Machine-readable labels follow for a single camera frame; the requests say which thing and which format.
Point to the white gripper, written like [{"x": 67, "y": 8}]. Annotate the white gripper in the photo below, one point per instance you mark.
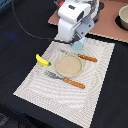
[{"x": 66, "y": 30}]

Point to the light blue milk carton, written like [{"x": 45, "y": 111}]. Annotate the light blue milk carton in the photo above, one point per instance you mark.
[{"x": 77, "y": 45}]

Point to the yellow toy banana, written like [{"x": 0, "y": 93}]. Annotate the yellow toy banana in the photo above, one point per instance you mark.
[{"x": 42, "y": 61}]

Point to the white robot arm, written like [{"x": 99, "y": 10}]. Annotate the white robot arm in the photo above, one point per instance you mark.
[{"x": 77, "y": 18}]

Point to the grey toy pot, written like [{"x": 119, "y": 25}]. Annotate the grey toy pot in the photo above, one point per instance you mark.
[{"x": 56, "y": 2}]

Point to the round wooden plate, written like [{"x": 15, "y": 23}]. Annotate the round wooden plate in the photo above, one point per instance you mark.
[{"x": 69, "y": 66}]

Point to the pink toy stove top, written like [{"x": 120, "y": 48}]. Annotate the pink toy stove top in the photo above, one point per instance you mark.
[{"x": 108, "y": 23}]

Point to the beige woven placemat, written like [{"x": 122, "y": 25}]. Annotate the beige woven placemat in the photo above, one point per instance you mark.
[{"x": 71, "y": 106}]

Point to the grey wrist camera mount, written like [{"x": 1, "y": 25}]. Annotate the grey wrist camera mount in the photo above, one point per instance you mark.
[{"x": 85, "y": 26}]

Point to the toy knife wooden handle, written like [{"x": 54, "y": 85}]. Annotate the toy knife wooden handle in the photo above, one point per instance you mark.
[{"x": 81, "y": 56}]

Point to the toy fork wooden handle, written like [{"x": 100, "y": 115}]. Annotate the toy fork wooden handle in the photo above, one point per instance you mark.
[{"x": 54, "y": 76}]

